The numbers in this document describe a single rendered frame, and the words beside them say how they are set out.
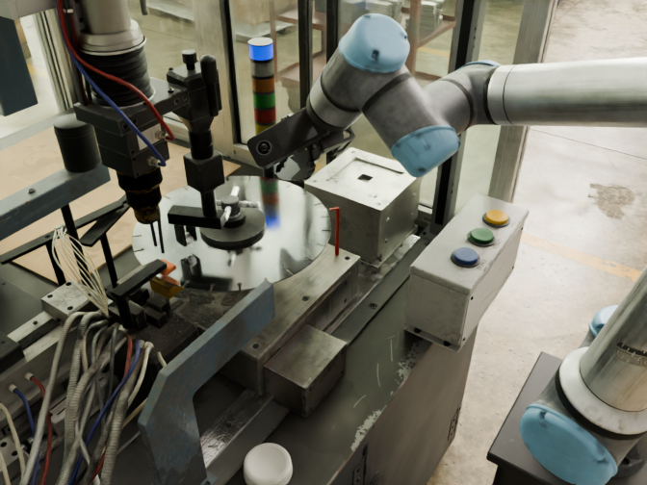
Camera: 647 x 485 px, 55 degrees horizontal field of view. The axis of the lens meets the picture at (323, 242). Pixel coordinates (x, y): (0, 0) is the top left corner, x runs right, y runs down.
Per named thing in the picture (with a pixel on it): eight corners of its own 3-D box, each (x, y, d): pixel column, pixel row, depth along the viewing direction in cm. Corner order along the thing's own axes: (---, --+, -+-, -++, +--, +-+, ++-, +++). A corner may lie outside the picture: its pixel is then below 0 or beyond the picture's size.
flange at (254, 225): (260, 247, 100) (259, 235, 98) (193, 244, 100) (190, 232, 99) (270, 209, 109) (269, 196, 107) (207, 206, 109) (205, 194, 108)
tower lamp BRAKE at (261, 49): (259, 51, 120) (258, 36, 119) (278, 56, 118) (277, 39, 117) (245, 58, 117) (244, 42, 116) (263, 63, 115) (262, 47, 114)
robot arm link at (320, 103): (338, 119, 79) (306, 66, 80) (325, 137, 83) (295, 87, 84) (382, 103, 83) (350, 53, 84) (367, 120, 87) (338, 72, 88)
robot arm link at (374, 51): (384, 77, 70) (340, 17, 70) (346, 126, 79) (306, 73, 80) (429, 54, 74) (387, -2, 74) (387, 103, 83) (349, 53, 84)
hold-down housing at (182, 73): (211, 174, 94) (195, 41, 82) (231, 185, 92) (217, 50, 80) (181, 189, 90) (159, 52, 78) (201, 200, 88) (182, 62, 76)
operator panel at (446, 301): (465, 251, 132) (476, 191, 123) (515, 269, 127) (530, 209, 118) (402, 329, 113) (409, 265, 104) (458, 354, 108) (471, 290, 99)
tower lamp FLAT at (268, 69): (260, 67, 122) (259, 52, 120) (278, 72, 120) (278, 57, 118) (245, 74, 119) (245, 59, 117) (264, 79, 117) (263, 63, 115)
